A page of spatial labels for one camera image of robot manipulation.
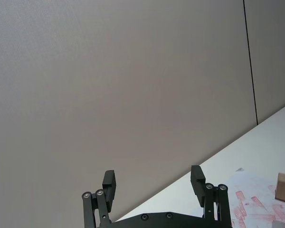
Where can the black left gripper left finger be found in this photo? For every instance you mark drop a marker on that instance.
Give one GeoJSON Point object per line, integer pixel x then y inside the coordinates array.
{"type": "Point", "coordinates": [102, 206]}

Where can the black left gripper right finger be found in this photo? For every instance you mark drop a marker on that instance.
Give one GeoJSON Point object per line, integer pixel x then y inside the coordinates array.
{"type": "Point", "coordinates": [197, 185]}

